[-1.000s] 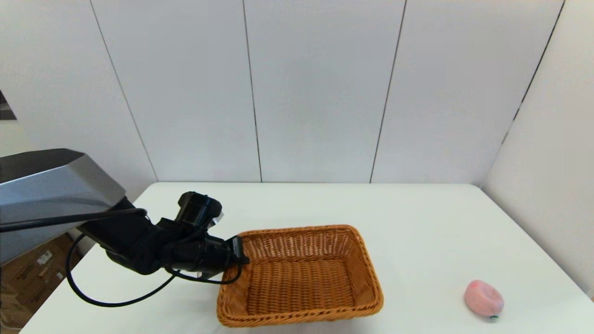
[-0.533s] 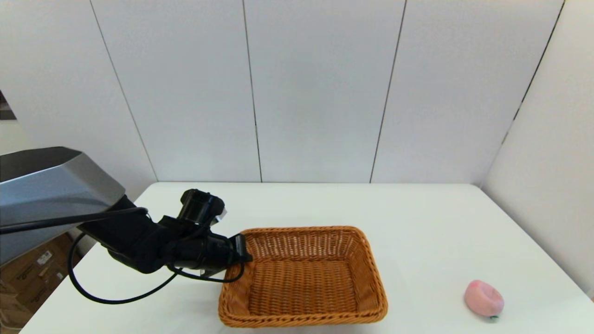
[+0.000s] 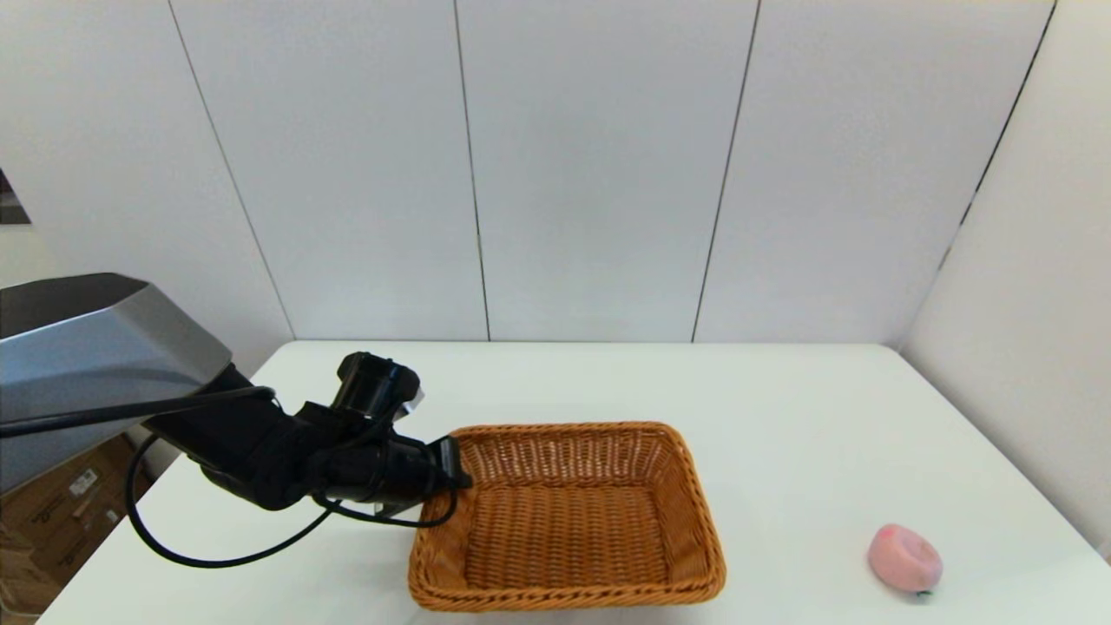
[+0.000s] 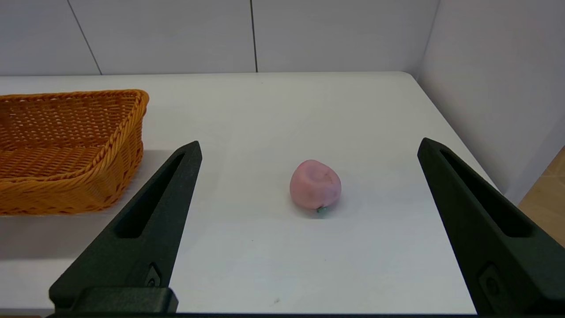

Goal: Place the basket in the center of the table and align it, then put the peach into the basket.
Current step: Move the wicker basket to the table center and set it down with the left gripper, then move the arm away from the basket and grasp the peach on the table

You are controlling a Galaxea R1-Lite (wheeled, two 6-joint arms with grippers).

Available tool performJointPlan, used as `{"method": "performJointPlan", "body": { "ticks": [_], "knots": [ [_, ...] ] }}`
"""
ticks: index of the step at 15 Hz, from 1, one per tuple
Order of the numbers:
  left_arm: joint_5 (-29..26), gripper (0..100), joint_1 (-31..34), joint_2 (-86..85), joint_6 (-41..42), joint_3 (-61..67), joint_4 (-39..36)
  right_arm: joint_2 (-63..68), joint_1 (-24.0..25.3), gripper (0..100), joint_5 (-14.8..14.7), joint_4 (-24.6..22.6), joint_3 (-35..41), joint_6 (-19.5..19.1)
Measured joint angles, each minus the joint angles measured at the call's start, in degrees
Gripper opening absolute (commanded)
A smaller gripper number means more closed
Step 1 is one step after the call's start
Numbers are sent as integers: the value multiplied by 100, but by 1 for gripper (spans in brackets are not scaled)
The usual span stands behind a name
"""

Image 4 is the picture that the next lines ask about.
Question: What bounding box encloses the orange wicker basket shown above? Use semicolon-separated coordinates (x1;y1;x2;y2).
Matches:
0;89;150;216

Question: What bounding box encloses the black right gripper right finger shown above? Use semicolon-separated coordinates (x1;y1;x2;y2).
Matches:
417;137;565;315

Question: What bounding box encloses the pink peach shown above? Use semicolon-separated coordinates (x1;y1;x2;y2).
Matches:
290;159;342;215

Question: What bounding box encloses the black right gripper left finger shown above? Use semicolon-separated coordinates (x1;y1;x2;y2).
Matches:
49;140;203;314

